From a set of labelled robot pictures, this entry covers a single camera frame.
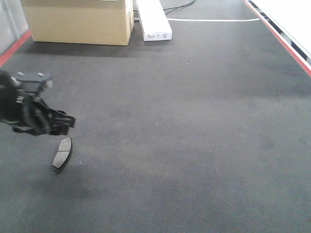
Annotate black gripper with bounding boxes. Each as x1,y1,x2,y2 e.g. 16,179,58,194
0,70,75,136

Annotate brake pad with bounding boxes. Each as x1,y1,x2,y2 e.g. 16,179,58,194
52,137,73,174

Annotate black conveyor belt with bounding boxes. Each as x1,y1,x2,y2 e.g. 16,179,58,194
0,0,311,233

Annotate tangled black cables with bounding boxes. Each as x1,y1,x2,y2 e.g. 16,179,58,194
163,0,196,14

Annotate cardboard box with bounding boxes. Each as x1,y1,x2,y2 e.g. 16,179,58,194
21,0,134,46

